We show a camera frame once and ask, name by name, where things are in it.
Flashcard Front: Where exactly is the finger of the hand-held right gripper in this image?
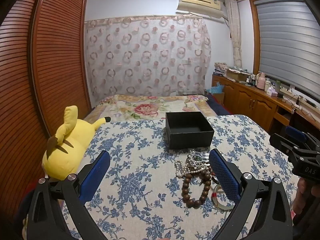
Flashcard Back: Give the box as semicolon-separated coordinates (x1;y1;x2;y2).
285;126;309;144
269;133;299;154

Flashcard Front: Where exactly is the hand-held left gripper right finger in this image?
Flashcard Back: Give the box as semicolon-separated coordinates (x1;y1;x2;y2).
209;149;294;240

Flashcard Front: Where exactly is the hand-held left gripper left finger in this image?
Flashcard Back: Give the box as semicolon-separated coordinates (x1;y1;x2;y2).
26;151;110;240

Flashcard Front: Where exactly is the pale green jade bangle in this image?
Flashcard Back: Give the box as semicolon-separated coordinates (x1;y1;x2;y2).
211;184;236;210

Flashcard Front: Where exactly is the silver chain jewelry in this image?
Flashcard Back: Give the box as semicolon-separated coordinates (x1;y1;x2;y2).
186;149;210;167

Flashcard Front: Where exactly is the brown wooden bead bracelet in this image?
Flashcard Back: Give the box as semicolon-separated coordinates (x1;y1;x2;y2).
182;170;212;208

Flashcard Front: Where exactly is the white pearl necklace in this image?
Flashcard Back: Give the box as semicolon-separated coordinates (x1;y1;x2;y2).
175;159;211;179

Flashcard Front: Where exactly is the black box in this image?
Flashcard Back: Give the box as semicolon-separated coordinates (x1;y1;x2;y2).
165;112;215;150

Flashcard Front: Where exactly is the person's right hand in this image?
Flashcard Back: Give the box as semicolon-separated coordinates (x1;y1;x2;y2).
293;178;320;215

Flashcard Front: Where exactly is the blue floral tablecloth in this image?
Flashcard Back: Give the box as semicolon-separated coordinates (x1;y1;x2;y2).
60;114;300;240

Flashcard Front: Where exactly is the yellow plush toy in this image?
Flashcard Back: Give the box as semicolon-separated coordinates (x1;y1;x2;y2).
41;105;111;180

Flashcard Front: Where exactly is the wooden cabinet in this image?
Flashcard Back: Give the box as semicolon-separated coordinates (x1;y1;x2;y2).
212;74;320;137

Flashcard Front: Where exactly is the dark blue blanket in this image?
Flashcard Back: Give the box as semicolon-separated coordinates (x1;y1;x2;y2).
207;94;232;117

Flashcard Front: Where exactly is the floral bedspread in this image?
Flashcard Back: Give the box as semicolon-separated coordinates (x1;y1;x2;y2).
84;94;218;123

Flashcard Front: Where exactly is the blue gift bag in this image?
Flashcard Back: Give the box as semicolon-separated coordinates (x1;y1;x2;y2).
205;82;225;103

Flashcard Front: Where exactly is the stack of patterned boxes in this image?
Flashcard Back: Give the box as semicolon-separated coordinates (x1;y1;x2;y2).
213;62;251;82

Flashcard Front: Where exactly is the grey window blind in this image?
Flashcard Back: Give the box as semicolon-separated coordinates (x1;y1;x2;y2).
256;0;320;98

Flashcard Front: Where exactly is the brown louvered wardrobe door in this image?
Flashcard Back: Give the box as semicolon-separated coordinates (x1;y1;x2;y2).
30;0;92;137
0;0;49;227

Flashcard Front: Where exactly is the cream patterned window curtain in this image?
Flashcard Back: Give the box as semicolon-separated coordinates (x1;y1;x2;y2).
224;0;243;68

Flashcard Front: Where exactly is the sheer curtain with circle print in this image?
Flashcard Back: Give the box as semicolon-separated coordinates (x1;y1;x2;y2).
84;15;212;103

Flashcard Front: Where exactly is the cream wall air conditioner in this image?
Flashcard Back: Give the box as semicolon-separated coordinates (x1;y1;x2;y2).
177;0;223;19

